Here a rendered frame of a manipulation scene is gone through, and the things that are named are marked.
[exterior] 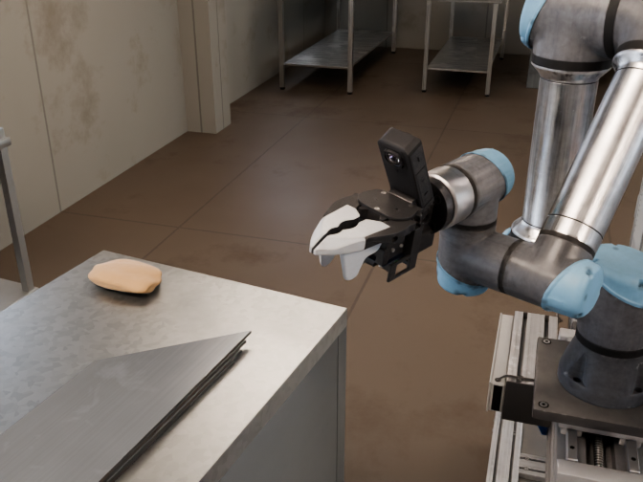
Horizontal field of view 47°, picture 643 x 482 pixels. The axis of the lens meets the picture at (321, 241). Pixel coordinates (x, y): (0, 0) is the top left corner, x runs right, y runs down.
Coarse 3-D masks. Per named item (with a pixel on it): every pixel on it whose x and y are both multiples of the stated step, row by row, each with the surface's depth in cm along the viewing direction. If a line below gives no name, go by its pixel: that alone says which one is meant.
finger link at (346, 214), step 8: (344, 208) 83; (352, 208) 83; (328, 216) 81; (336, 216) 81; (344, 216) 81; (352, 216) 81; (320, 224) 79; (328, 224) 79; (336, 224) 79; (344, 224) 81; (352, 224) 81; (320, 232) 78; (328, 232) 78; (336, 232) 79; (312, 240) 77; (320, 240) 77; (312, 248) 77; (320, 256) 81; (328, 256) 83
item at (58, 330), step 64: (128, 256) 164; (0, 320) 140; (64, 320) 140; (128, 320) 140; (192, 320) 140; (256, 320) 140; (320, 320) 140; (0, 384) 122; (256, 384) 122; (192, 448) 108
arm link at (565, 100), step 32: (544, 0) 105; (576, 0) 102; (608, 0) 99; (544, 32) 106; (576, 32) 103; (608, 32) 100; (544, 64) 108; (576, 64) 105; (608, 64) 107; (544, 96) 111; (576, 96) 109; (544, 128) 112; (576, 128) 111; (544, 160) 114; (544, 192) 116; (512, 224) 124
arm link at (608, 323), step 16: (608, 256) 115; (624, 256) 116; (640, 256) 116; (608, 272) 112; (624, 272) 112; (640, 272) 112; (608, 288) 112; (624, 288) 111; (640, 288) 110; (608, 304) 113; (624, 304) 112; (640, 304) 111; (592, 320) 116; (608, 320) 114; (624, 320) 113; (640, 320) 113; (592, 336) 117; (608, 336) 115; (624, 336) 114; (640, 336) 114
